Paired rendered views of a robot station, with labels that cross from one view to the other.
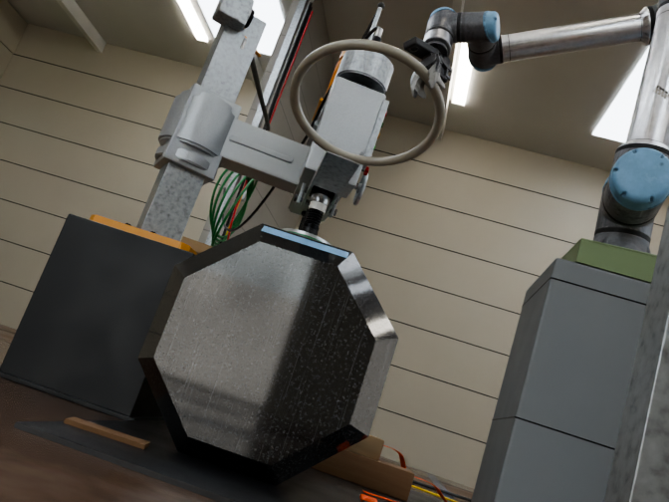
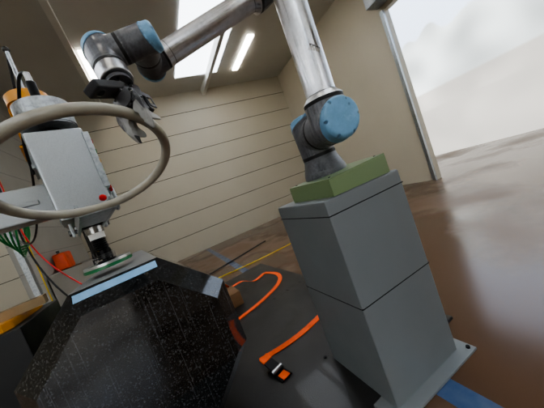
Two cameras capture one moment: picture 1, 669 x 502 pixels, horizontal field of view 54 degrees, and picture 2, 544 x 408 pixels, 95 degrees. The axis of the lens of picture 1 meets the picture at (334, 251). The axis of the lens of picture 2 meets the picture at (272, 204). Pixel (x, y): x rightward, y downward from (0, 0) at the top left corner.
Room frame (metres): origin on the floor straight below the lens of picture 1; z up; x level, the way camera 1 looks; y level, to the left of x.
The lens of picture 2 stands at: (0.97, 0.07, 0.97)
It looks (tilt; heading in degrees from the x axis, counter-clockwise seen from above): 4 degrees down; 327
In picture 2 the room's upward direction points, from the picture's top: 21 degrees counter-clockwise
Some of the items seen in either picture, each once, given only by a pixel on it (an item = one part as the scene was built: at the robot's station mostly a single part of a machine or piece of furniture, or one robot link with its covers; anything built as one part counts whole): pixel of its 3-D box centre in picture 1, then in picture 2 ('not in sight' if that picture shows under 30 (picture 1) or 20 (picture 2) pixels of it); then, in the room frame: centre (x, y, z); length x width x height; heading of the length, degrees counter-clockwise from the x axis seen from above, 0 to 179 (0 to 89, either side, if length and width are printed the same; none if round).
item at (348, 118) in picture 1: (337, 147); (72, 183); (2.61, 0.13, 1.34); 0.36 x 0.22 x 0.45; 6
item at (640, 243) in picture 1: (618, 252); (322, 163); (1.76, -0.78, 0.98); 0.19 x 0.19 x 0.10
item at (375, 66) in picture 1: (346, 112); (53, 147); (2.88, 0.16, 1.63); 0.96 x 0.25 x 0.17; 6
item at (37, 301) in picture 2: (202, 250); (23, 307); (3.04, 0.59, 0.81); 0.20 x 0.10 x 0.05; 92
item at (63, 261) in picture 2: not in sight; (65, 260); (6.09, 0.72, 1.00); 0.50 x 0.22 x 0.33; 170
